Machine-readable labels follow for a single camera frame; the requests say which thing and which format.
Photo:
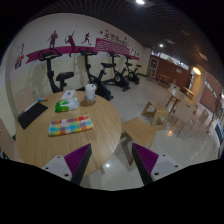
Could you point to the green wet wipes pack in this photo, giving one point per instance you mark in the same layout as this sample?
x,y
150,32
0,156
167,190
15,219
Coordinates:
x,y
66,105

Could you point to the wooden stool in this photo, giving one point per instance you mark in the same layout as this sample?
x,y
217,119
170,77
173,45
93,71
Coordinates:
x,y
158,112
140,132

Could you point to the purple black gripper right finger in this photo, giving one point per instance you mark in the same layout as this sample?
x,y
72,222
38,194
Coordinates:
x,y
152,166

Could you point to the far round wooden table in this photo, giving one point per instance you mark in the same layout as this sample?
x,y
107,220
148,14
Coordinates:
x,y
175,97

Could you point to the colourful checkered folded towel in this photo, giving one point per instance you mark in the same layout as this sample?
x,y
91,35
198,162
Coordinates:
x,y
70,125

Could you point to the round wooden coaster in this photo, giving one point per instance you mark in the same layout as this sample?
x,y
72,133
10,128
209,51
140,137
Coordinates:
x,y
87,103

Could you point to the black tablet case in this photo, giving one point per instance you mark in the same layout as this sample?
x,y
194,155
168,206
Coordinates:
x,y
31,113

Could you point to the white tissue pack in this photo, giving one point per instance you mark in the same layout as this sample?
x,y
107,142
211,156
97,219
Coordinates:
x,y
68,94

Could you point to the black exercise bike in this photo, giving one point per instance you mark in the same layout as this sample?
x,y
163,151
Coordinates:
x,y
57,83
119,79
101,89
132,76

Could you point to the small orange blue object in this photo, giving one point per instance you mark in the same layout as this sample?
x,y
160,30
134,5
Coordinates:
x,y
43,99

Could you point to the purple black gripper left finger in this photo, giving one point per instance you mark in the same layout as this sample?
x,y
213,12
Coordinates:
x,y
72,166

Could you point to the far wooden stool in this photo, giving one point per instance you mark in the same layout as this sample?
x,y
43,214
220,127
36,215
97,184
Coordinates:
x,y
158,112

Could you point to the near wooden stool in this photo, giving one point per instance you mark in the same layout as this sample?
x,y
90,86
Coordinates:
x,y
140,132

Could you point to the leftmost black exercise bike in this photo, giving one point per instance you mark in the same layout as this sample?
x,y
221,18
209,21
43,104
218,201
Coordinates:
x,y
57,83

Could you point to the farthest black exercise bike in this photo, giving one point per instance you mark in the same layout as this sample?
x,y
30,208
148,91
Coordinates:
x,y
132,76

